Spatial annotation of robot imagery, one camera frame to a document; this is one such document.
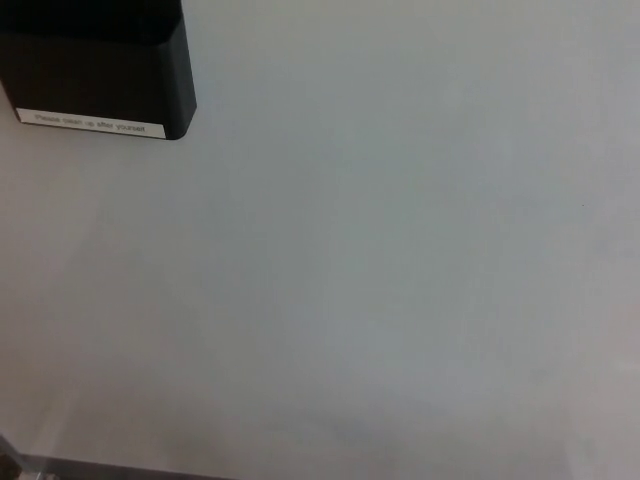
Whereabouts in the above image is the white whiteboard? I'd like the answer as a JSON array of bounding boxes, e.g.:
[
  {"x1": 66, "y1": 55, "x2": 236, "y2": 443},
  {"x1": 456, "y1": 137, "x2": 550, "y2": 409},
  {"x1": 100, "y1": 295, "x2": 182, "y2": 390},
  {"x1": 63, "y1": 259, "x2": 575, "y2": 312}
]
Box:
[{"x1": 0, "y1": 0, "x2": 640, "y2": 480}]

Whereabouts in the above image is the black magnetic container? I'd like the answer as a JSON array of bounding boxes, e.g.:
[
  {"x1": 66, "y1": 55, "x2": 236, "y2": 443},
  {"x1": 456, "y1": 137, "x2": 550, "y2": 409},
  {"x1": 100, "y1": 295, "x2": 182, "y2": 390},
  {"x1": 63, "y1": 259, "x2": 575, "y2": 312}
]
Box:
[{"x1": 0, "y1": 0, "x2": 198, "y2": 142}]

